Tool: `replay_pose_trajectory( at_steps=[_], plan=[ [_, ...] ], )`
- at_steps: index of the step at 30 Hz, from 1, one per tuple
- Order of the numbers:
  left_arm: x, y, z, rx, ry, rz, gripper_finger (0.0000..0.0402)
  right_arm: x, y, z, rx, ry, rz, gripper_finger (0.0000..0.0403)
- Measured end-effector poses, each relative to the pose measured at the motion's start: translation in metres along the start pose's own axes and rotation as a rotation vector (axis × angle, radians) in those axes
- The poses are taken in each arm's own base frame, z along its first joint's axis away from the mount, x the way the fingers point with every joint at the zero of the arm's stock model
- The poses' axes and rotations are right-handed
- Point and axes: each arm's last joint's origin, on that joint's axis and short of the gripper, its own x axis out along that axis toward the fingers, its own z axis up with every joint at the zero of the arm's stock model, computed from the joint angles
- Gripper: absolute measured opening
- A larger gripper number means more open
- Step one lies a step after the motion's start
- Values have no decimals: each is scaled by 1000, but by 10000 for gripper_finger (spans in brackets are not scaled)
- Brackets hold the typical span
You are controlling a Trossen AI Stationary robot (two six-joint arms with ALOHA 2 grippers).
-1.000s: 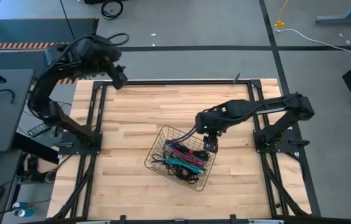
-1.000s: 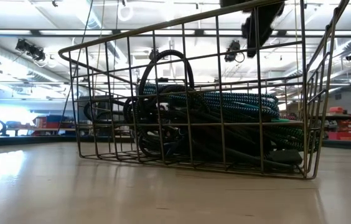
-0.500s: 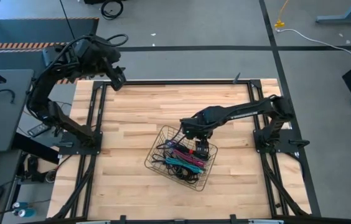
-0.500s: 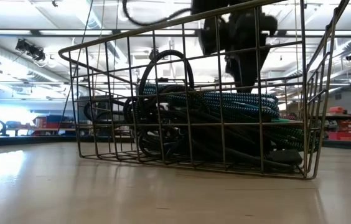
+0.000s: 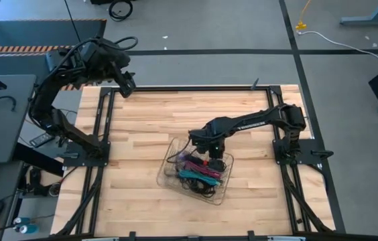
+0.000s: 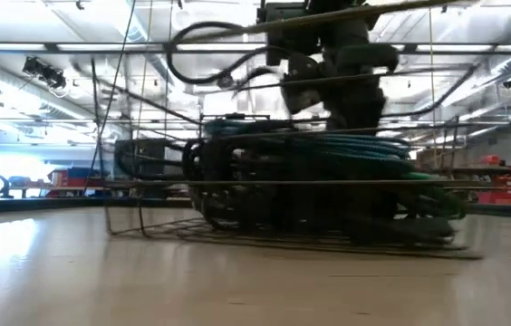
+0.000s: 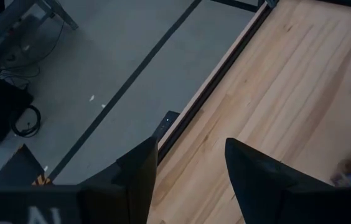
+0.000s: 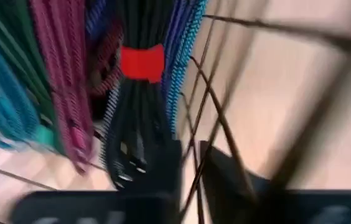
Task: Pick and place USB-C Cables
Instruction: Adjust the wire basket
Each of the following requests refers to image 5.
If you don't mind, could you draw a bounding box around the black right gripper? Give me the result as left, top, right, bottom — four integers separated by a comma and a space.
188, 125, 227, 160

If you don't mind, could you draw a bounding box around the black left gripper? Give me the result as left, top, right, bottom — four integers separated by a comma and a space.
109, 61, 138, 99

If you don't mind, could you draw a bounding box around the black cable with red tie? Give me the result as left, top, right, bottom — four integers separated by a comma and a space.
182, 153, 210, 167

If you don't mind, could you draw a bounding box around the magenta braided USB-C cable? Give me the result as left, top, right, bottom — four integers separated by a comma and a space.
182, 159, 224, 181

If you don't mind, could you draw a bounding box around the teal braided USB-C cable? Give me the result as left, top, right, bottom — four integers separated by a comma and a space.
177, 169, 223, 187

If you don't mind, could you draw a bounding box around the black cable with white tie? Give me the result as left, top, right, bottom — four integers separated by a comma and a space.
177, 177, 217, 199

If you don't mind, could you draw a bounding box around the metal wire basket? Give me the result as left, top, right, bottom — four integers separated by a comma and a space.
155, 136, 235, 206

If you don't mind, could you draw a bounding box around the black remote control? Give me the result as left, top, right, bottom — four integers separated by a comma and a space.
29, 132, 55, 149

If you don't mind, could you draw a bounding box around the black striped-edge floor mat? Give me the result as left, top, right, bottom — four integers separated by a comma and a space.
0, 19, 107, 54
0, 53, 100, 92

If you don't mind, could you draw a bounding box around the grey office desk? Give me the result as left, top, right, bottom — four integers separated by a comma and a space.
0, 74, 38, 241

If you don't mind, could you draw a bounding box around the teal bottle with white cap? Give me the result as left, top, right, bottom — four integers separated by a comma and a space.
12, 217, 33, 226
17, 224, 40, 235

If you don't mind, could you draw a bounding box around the grey-blue desk leg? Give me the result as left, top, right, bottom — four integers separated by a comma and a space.
338, 0, 378, 27

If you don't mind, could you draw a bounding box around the black aluminium rig frame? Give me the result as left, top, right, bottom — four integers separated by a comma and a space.
56, 85, 336, 241

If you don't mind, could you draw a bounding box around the black coiled floor cable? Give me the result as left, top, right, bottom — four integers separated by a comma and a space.
108, 0, 134, 22

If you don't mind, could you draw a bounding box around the black hanging cable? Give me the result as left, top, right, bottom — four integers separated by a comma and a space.
63, 0, 78, 44

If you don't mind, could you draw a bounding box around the short black curved cable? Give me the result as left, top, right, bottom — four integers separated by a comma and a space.
0, 96, 17, 112

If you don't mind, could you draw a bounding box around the yellow extension cord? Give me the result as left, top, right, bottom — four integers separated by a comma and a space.
295, 0, 312, 31

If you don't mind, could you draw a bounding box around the white floor cable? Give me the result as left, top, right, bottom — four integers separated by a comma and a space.
296, 30, 378, 70

